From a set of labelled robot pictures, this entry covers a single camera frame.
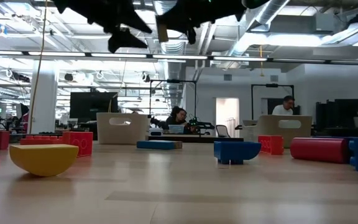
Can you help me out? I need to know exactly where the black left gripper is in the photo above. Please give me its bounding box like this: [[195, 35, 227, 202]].
[[53, 0, 153, 53]]

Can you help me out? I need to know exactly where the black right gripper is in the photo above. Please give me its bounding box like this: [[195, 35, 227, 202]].
[[155, 0, 272, 44]]

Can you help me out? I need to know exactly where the natural wood plank block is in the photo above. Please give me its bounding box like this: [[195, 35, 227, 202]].
[[157, 23, 170, 44]]

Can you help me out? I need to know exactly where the blue block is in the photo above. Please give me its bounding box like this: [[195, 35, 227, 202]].
[[136, 139, 177, 151]]

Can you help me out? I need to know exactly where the orange long stud brick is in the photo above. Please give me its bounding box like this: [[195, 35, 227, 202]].
[[19, 134, 64, 146]]

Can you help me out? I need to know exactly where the red cylinder block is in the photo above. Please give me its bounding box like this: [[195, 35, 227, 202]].
[[290, 137, 350, 165]]

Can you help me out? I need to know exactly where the long light bar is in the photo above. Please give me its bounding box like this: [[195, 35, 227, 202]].
[[0, 49, 358, 66]]

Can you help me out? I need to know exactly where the person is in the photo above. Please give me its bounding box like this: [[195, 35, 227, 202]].
[[165, 106, 196, 135], [271, 95, 296, 116]]

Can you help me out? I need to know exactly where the blue white box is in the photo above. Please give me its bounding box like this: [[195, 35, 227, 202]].
[[168, 124, 185, 135]]

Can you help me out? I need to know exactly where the white pillar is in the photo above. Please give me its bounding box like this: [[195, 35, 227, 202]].
[[29, 59, 59, 134]]

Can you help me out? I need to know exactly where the grey office chair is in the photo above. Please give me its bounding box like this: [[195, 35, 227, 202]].
[[215, 124, 231, 139]]

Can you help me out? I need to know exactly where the orange wedge block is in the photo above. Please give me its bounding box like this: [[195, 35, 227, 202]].
[[61, 131, 94, 158]]

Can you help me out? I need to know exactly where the yellow half-round block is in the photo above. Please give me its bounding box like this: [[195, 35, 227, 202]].
[[9, 143, 80, 178]]

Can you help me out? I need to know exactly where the clear grey plastic bin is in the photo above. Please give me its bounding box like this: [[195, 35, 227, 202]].
[[241, 114, 313, 149]]

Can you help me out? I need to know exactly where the black crate stack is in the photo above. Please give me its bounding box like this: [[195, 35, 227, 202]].
[[314, 98, 358, 137]]

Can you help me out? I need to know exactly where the black camera rig frame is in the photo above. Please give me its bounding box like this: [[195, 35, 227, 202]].
[[250, 83, 295, 121], [149, 78, 198, 121]]

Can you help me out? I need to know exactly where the black wall screen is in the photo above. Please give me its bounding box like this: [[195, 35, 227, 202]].
[[69, 91, 119, 124]]

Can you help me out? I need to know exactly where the silver ventilation duct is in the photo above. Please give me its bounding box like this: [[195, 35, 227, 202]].
[[247, 0, 295, 27]]

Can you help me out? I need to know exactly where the yellow cable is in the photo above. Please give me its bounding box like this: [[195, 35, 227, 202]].
[[26, 0, 48, 134]]

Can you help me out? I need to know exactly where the white plastic handle bin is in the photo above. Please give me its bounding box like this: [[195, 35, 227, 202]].
[[96, 112, 151, 145]]

